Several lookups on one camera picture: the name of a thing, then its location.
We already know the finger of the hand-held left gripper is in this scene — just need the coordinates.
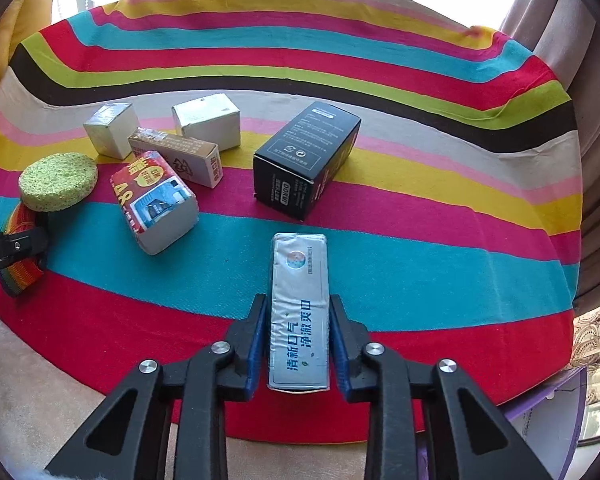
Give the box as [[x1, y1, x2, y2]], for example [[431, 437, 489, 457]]
[[0, 226, 49, 266]]

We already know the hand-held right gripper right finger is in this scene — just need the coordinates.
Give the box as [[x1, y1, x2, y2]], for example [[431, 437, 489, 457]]
[[329, 294, 553, 480]]

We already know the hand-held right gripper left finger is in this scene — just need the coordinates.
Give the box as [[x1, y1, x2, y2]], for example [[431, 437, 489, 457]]
[[45, 292, 268, 480]]

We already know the rainbow striped sponge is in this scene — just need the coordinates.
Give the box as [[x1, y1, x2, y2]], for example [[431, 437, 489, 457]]
[[0, 202, 48, 298]]

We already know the teal silver slim box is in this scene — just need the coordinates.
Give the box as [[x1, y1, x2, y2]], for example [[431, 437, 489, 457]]
[[266, 232, 331, 393]]

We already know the brown slim box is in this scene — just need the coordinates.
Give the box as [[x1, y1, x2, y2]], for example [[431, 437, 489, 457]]
[[128, 127, 223, 189]]

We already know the white cube box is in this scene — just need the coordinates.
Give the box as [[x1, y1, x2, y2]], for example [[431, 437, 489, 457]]
[[83, 102, 141, 160], [172, 92, 242, 152]]

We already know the green round sponge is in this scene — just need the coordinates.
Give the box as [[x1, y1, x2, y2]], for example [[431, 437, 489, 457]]
[[18, 154, 99, 212]]

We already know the rainbow striped blanket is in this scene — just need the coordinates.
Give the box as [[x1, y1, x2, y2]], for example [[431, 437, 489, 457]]
[[0, 0, 583, 436]]

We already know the colourful tissue packet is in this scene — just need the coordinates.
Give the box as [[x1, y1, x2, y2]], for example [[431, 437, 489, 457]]
[[110, 150, 200, 256]]

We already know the black cardboard box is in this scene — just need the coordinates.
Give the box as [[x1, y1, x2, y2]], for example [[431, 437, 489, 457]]
[[253, 101, 362, 222]]

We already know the yellow leather sofa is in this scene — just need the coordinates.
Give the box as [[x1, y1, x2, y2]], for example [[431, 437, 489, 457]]
[[0, 0, 56, 121]]

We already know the white lace curtain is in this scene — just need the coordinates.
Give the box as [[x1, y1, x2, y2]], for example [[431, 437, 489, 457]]
[[570, 295, 600, 441]]

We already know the beige brown curtain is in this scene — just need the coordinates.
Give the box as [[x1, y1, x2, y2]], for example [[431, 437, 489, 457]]
[[500, 0, 600, 311]]

